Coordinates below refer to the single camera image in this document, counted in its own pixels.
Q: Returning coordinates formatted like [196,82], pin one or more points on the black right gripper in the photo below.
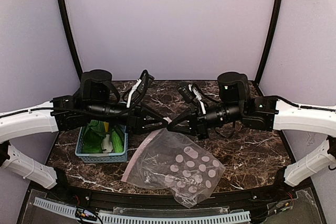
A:
[200,123]

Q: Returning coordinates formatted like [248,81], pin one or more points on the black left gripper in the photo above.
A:
[134,120]

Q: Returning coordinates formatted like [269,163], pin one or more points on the clear zip top bag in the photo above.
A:
[172,161]

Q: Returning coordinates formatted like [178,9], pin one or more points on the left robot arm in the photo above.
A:
[96,99]

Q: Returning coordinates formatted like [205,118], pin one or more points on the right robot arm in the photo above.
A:
[266,113]

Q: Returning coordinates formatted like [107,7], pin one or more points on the green cucumber toy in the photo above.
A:
[117,139]

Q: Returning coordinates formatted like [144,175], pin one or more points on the yellow corn toy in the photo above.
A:
[106,127]

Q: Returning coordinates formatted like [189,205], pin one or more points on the white radish toy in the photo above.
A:
[106,145]

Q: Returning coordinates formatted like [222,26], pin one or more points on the green leafy vegetable toy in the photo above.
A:
[93,135]

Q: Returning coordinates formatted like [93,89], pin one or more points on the blue plastic basket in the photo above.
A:
[102,157]

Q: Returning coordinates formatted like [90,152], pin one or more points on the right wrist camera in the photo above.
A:
[191,95]

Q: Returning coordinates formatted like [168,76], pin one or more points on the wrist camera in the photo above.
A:
[191,95]
[135,94]

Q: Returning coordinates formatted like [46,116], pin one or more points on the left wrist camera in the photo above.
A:
[135,94]

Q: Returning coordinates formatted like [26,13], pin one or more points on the white slotted cable duct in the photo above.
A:
[80,214]

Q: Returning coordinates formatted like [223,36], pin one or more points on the black front rail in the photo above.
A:
[255,199]

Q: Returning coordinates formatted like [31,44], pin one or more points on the left black frame post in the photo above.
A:
[69,37]

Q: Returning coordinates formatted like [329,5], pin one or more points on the black frame post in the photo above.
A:
[69,37]
[268,41]

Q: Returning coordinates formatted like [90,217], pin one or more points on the right black frame post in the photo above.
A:
[268,41]

